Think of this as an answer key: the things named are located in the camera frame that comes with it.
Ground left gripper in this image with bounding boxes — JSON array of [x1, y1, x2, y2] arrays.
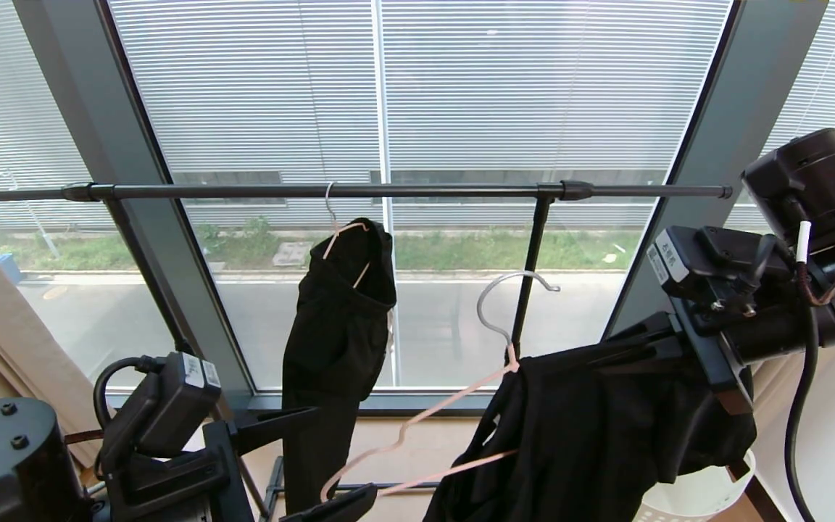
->
[[102, 405, 379, 522]]

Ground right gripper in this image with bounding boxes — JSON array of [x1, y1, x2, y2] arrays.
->
[[668, 279, 835, 415]]

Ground black shorts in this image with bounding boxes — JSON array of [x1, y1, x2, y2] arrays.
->
[[282, 217, 398, 515]]

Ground pink clothes hanger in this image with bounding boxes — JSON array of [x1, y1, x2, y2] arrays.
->
[[322, 181, 373, 289], [320, 270, 562, 502]]

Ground black garment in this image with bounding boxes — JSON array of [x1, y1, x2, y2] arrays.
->
[[423, 344, 757, 522]]

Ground white laundry basket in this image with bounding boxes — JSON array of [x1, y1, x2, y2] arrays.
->
[[631, 449, 757, 522]]

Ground black clothes rack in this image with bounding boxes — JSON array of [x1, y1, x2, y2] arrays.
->
[[0, 180, 734, 522]]

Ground window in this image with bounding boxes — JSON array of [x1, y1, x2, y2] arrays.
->
[[0, 0, 835, 415]]

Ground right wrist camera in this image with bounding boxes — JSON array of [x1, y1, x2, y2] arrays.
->
[[646, 225, 799, 336]]

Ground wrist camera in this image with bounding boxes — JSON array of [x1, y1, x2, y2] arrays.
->
[[94, 352, 223, 479], [646, 225, 799, 336]]

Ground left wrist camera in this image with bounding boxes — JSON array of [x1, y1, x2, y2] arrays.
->
[[94, 352, 223, 479]]

